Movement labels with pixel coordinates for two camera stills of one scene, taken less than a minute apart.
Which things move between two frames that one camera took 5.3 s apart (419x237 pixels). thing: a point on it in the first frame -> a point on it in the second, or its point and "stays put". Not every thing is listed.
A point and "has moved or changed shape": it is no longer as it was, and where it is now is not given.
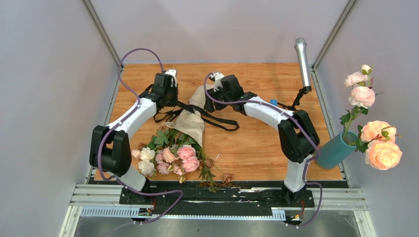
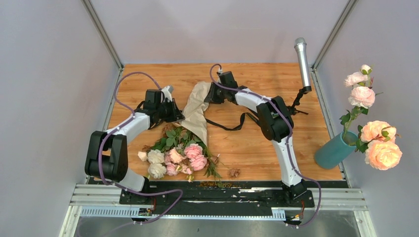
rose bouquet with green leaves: [168, 152] has moved or changed shape
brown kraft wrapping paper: [192, 124] has moved or changed shape
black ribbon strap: [178, 106] has moved or changed shape
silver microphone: [300, 45] stays put
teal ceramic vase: [335, 149] stays put
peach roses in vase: [377, 138] stays put
